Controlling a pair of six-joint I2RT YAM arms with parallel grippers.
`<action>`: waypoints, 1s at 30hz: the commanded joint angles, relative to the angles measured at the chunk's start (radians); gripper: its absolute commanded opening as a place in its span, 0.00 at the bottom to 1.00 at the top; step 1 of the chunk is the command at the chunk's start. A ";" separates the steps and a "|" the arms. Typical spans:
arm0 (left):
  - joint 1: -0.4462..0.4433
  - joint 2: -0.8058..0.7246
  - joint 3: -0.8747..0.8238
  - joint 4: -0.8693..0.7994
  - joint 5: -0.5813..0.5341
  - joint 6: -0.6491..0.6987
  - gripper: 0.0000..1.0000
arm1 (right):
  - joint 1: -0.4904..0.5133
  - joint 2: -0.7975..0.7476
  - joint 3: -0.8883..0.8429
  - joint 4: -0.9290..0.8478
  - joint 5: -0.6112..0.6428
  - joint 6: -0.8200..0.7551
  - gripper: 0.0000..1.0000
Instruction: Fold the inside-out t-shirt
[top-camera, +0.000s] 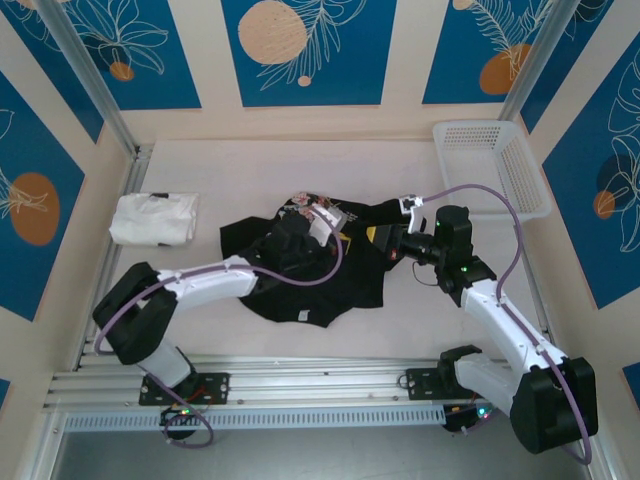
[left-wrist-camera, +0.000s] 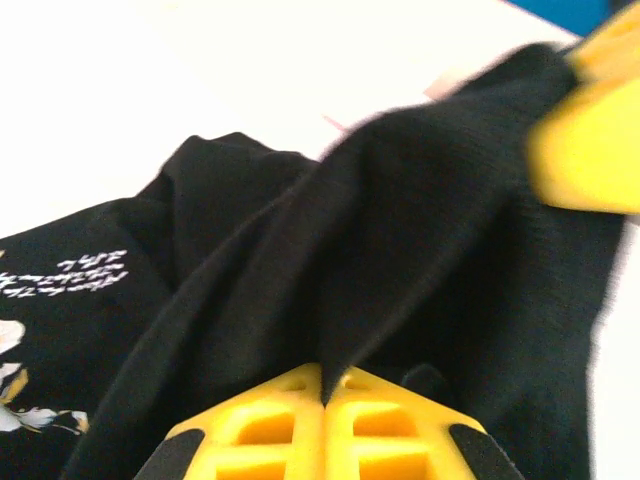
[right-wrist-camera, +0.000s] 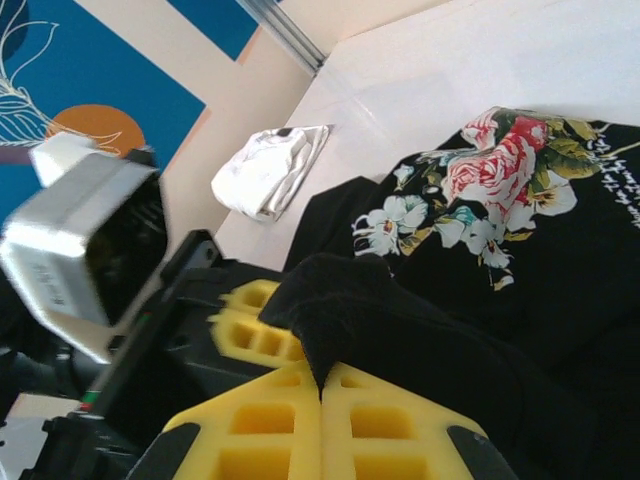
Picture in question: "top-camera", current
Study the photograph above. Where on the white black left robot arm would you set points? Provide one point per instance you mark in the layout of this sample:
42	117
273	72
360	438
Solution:
135	325

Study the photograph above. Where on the long aluminium base rail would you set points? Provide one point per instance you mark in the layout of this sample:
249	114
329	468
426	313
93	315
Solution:
325	385

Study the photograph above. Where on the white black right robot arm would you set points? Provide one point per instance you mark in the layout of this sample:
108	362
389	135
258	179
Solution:
550	415

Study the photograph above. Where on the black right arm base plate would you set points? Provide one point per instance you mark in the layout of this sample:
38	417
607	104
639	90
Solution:
425	382

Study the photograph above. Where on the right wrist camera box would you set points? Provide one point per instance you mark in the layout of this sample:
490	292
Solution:
415	220

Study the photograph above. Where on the folded white t-shirt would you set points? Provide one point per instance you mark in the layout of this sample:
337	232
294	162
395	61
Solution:
150	220

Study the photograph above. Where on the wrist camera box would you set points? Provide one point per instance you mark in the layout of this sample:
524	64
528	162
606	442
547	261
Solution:
320	230
415	220

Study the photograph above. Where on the white plastic mesh basket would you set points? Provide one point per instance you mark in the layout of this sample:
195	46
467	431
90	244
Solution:
520	170

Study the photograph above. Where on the small controller board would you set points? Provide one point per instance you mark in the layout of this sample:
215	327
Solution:
470	417
180	414

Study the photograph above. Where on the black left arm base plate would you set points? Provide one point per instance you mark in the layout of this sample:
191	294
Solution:
215	387

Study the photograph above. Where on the aluminium frame post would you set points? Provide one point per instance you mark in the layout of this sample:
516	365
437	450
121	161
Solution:
537	60
89	75

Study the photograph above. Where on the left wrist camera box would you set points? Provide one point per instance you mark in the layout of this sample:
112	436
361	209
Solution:
320	230

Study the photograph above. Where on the black t-shirt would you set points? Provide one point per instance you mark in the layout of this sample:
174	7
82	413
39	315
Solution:
320	290

